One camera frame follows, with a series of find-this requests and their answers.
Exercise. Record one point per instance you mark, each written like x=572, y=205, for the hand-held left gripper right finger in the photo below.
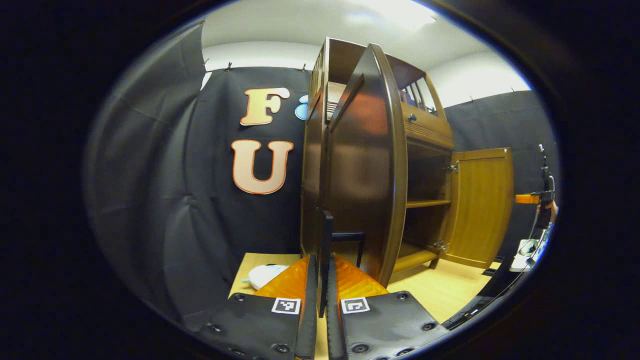
x=334, y=325

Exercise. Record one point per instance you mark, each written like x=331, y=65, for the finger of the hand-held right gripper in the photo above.
x=527, y=198

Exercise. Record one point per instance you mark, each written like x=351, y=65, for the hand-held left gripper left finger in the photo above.
x=307, y=320

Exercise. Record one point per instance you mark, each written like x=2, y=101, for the wooden shoe cabinet door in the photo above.
x=480, y=205
x=365, y=175

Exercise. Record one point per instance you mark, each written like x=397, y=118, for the wooden double-door shoe cabinet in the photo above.
x=312, y=190

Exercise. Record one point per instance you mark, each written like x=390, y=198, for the wooden cabinet drawer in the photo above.
x=430, y=127

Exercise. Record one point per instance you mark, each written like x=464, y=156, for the white device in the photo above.
x=525, y=250

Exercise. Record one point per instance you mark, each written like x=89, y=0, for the white plastic object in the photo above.
x=265, y=275

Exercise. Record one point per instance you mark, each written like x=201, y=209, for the black backdrop cloth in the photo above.
x=150, y=200

